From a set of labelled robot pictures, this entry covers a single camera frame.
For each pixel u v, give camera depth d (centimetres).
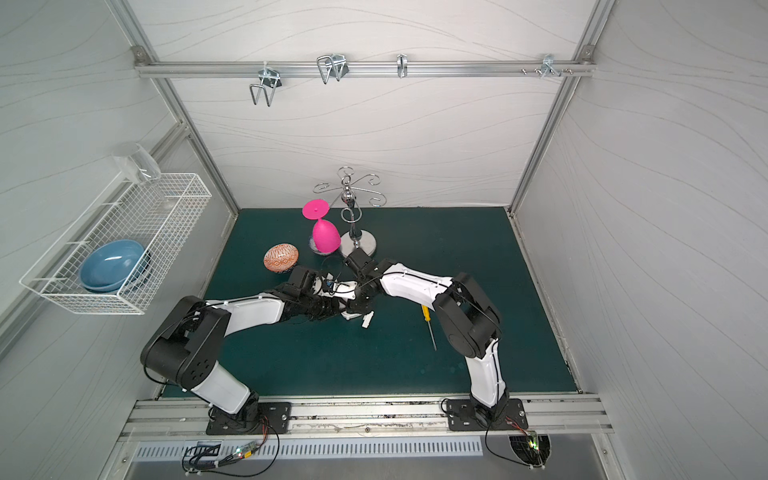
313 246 104
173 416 75
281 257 104
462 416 74
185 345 46
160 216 76
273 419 73
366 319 91
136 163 72
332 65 76
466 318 50
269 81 78
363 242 107
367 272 71
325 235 87
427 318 91
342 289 78
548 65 76
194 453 70
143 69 78
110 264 62
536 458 70
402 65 78
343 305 88
